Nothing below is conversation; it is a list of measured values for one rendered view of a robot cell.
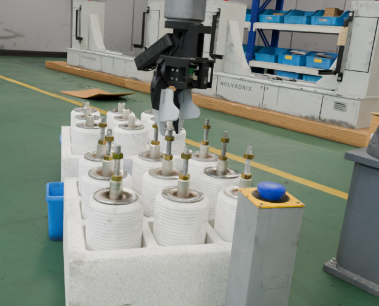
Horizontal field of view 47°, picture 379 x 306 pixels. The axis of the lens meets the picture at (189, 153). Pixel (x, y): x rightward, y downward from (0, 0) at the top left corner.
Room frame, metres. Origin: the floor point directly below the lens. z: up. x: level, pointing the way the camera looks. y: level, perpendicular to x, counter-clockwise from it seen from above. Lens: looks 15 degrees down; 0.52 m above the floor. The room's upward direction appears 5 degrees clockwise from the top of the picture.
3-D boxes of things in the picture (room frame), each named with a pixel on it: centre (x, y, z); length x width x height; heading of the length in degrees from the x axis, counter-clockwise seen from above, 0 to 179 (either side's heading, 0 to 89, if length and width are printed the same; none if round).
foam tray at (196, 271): (0.83, 0.04, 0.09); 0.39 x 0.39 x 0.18; 18
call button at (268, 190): (0.58, -0.12, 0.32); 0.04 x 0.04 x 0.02
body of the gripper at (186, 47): (0.82, 0.03, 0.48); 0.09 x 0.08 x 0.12; 48
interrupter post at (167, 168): (0.83, 0.04, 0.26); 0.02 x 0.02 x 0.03
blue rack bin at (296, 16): (6.20, -1.40, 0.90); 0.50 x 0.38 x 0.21; 134
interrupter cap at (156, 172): (0.83, 0.04, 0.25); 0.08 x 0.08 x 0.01
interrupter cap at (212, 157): (0.98, -0.03, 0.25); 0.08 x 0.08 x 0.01
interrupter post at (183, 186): (0.72, 0.00, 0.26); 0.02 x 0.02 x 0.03
